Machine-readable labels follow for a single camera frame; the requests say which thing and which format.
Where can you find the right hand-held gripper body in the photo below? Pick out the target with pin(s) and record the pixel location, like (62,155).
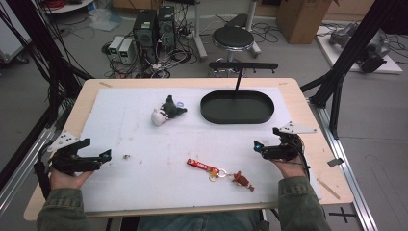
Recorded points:
(285,150)

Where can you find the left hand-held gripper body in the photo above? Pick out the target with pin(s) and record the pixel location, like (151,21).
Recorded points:
(75,162)

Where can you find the dark oval tray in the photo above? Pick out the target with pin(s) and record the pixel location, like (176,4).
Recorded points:
(237,109)

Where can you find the person's right hand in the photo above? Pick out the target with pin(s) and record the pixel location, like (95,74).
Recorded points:
(292,168)

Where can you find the person's left hand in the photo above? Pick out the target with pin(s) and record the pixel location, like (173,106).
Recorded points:
(65,181)

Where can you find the small black tape piece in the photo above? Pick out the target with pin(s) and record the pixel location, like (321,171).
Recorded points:
(335,162)

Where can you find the thin wooden stick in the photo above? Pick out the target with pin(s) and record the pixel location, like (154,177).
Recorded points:
(328,189)

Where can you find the white table mat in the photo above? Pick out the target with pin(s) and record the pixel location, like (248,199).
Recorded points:
(179,189)

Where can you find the person's legs in jeans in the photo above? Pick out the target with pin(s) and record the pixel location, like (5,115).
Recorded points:
(198,221)

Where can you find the white power supply unit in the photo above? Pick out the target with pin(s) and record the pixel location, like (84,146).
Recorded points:
(126,51)
(115,48)

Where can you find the black round stool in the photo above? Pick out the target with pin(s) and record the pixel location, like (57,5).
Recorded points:
(233,38)

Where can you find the white stand leg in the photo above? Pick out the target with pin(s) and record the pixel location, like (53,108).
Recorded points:
(199,38)
(253,29)

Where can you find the cardboard box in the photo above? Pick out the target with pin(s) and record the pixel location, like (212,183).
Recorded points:
(301,20)

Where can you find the grey and black device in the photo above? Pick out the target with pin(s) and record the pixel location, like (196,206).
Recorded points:
(373,51)

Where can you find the clear plastic bag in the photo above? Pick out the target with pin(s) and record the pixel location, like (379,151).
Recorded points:
(104,19)

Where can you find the black computer tower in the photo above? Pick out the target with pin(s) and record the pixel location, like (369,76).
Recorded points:
(166,25)
(145,32)

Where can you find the white floor board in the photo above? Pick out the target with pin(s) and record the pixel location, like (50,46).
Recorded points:
(389,65)

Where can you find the aluminium rail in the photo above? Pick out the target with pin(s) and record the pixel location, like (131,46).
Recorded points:
(348,179)
(22,166)

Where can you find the black frame strut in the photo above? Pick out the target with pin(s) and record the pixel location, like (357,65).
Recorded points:
(41,48)
(349,54)

